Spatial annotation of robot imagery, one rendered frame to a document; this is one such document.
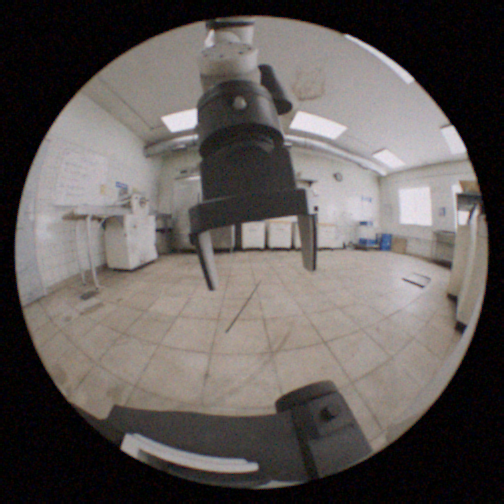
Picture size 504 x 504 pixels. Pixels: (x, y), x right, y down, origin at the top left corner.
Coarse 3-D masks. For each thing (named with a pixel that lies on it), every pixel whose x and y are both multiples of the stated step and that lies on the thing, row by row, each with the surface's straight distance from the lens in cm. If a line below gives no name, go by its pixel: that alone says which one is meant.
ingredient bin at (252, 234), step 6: (252, 222) 323; (258, 222) 324; (264, 222) 329; (246, 228) 323; (252, 228) 323; (258, 228) 325; (246, 234) 324; (252, 234) 325; (258, 234) 326; (246, 240) 325; (252, 240) 326; (258, 240) 328; (246, 246) 327; (252, 246) 328; (258, 246) 330
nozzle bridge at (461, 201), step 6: (456, 192) 224; (462, 192) 225; (468, 192) 226; (456, 198) 223; (462, 198) 232; (474, 198) 234; (456, 204) 221; (462, 204) 230; (456, 210) 231; (462, 210) 243; (456, 216) 230; (456, 222) 229
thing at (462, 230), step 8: (464, 224) 219; (456, 232) 272; (464, 232) 218; (456, 240) 217; (464, 240) 218; (456, 248) 217; (464, 248) 218; (456, 256) 217; (464, 256) 218; (456, 264) 218; (464, 264) 218; (456, 272) 219; (456, 280) 220; (448, 288) 222; (456, 288) 222; (448, 296) 227; (456, 296) 227
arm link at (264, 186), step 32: (224, 96) 15; (256, 96) 15; (224, 128) 12; (256, 128) 13; (224, 160) 13; (256, 160) 13; (288, 160) 13; (224, 192) 12; (256, 192) 12; (288, 192) 12; (192, 224) 13; (224, 224) 11
